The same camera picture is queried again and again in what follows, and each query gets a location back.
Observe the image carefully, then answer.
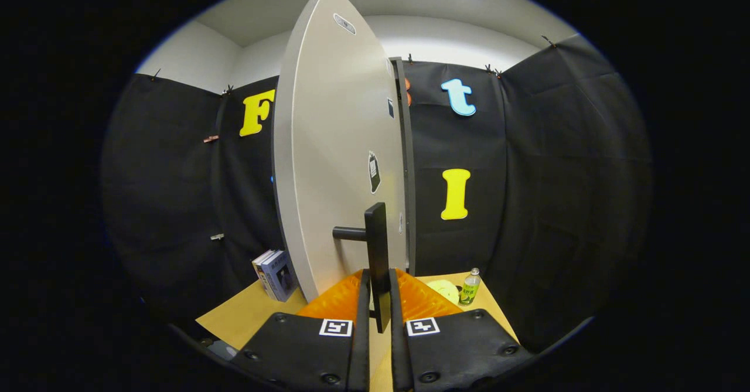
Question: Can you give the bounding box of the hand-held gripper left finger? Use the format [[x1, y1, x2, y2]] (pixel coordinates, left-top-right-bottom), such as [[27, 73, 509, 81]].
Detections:
[[231, 269, 371, 392]]

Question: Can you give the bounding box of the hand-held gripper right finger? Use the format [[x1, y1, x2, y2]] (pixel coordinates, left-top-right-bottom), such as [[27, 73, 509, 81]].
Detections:
[[390, 268, 534, 392]]

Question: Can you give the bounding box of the black door handle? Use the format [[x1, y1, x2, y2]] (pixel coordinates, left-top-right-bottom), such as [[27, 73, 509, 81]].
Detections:
[[333, 202, 392, 334]]

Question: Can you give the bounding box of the grey shoe cabinet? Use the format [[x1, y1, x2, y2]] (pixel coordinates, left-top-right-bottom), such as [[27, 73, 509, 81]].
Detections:
[[391, 57, 418, 277]]

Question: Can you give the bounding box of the beige shoe cabinet door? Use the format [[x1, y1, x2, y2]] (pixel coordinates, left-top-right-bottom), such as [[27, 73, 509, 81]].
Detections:
[[271, 0, 409, 304]]

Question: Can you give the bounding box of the yellow round plush pad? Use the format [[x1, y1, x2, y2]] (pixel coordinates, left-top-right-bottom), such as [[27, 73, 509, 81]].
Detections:
[[426, 279, 461, 306]]

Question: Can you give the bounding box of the green drink bottle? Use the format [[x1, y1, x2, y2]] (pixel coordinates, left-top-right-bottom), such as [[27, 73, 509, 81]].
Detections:
[[459, 267, 482, 306]]

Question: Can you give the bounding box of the blue paperback book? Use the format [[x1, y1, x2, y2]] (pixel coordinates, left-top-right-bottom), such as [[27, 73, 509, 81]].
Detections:
[[261, 250, 299, 303]]

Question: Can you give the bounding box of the white paperback book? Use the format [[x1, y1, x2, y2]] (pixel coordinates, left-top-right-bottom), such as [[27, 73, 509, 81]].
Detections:
[[252, 250, 276, 296]]

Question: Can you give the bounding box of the black backdrop cloth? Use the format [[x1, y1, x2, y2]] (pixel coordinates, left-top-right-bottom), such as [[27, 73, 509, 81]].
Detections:
[[100, 33, 654, 354]]

